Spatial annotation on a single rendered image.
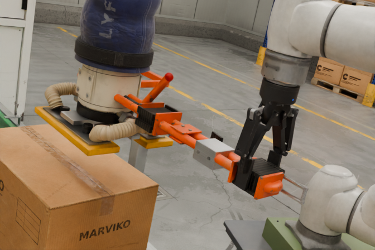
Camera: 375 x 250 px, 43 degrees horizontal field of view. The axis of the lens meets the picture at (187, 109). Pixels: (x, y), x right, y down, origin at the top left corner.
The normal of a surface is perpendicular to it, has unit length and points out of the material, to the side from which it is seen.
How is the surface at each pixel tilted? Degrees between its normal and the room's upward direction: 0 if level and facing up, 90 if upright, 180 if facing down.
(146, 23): 74
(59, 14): 90
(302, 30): 96
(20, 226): 90
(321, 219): 94
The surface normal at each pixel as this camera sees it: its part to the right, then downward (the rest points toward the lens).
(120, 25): 0.08, 0.03
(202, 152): -0.75, 0.04
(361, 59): -0.57, 0.63
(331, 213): -0.55, 0.15
